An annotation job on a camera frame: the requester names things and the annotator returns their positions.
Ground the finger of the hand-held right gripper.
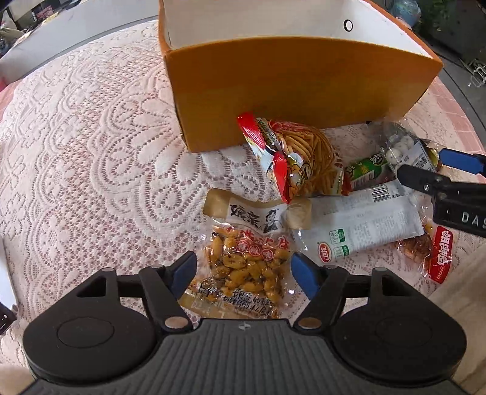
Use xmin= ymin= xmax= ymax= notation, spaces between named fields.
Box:
xmin=395 ymin=164 xmax=457 ymax=198
xmin=438 ymin=148 xmax=486 ymax=175

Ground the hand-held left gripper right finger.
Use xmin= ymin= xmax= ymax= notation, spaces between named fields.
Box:
xmin=290 ymin=251 xmax=411 ymax=332

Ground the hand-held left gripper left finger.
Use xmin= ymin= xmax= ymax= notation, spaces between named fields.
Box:
xmin=76 ymin=251 xmax=198 ymax=332

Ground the clear packet of white balls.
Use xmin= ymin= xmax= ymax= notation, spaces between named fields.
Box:
xmin=382 ymin=122 xmax=443 ymax=175

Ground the small red label snack packet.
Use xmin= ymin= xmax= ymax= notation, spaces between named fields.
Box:
xmin=397 ymin=223 xmax=455 ymax=285

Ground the green snack packet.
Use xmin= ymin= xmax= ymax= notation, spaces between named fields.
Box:
xmin=342 ymin=152 xmax=398 ymax=195

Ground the beige peanut packet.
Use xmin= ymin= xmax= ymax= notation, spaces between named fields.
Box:
xmin=178 ymin=188 xmax=313 ymax=319

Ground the white snack packet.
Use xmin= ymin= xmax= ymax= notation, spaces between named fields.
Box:
xmin=296 ymin=181 xmax=425 ymax=265

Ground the red stick snack packet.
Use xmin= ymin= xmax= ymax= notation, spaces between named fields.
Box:
xmin=237 ymin=112 xmax=344 ymax=204

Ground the orange cardboard box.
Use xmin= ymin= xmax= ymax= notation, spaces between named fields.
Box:
xmin=158 ymin=0 xmax=444 ymax=153

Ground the pink checked tablecloth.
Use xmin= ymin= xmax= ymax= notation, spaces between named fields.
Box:
xmin=402 ymin=72 xmax=486 ymax=157

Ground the white lace tablecloth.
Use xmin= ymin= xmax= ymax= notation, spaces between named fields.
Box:
xmin=0 ymin=19 xmax=486 ymax=380

